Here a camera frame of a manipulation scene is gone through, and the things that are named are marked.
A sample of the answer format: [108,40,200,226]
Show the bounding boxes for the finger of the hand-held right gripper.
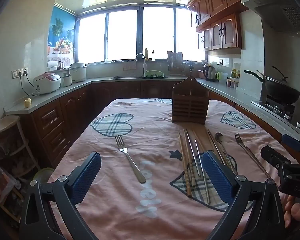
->
[281,134,300,153]
[261,145,291,172]

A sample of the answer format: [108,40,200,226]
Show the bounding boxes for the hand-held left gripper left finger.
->
[19,152,102,240]

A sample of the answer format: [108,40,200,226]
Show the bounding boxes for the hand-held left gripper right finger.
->
[201,151,287,240]

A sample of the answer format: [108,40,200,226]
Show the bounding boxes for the wooden utensil holder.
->
[172,76,210,126]

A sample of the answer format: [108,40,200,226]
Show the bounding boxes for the person's right hand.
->
[284,194,300,230]

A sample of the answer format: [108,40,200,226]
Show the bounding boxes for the metal chopstick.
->
[195,139,211,204]

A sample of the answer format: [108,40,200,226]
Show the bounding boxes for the steel fork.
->
[115,135,147,184]
[234,133,273,180]

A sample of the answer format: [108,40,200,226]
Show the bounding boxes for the gas stove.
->
[251,95,296,123]

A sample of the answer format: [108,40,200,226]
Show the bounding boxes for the pink heart-print tablecloth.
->
[47,97,300,240]

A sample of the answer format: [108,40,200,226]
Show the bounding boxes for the yellow-green bin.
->
[32,167,55,183]

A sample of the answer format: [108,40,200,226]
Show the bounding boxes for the black wok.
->
[244,65,300,104]

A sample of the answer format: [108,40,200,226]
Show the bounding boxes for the dark wooden lower cabinets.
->
[30,79,174,169]

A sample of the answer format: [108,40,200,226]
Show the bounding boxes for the white storage shelf rack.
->
[0,116,41,222]

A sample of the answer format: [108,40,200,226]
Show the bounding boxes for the set of spice jars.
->
[226,78,240,89]

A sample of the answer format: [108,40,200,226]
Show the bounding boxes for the green and clear cup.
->
[216,71,228,84]

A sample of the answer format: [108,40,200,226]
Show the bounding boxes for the small white pot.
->
[61,74,73,88]

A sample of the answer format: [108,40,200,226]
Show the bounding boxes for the pink and white rice cooker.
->
[33,72,62,96]

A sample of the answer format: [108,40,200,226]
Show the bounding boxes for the steel electric kettle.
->
[202,64,217,82]

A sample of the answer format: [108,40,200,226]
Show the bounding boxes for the tall white cooker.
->
[70,62,87,83]

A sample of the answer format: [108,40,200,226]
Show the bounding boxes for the kitchen sink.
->
[109,75,144,80]

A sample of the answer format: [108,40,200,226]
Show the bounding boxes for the dish drying rack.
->
[167,51,188,76]

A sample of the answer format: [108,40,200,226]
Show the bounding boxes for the green colander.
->
[143,70,165,78]

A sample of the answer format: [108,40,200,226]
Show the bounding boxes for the chrome kitchen faucet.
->
[135,53,147,77]

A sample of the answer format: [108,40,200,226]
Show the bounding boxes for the steel range hood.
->
[240,0,300,34]

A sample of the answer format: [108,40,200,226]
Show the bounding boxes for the wooden upper cabinets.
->
[187,0,278,52]

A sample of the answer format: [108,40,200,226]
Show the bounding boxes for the large kitchen window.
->
[75,5,207,64]

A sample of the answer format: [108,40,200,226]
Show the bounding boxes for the black power cable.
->
[19,73,40,97]

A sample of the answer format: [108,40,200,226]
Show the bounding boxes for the wall socket strip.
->
[11,68,29,79]

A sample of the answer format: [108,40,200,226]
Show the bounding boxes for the fruit wall poster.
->
[48,5,77,62]

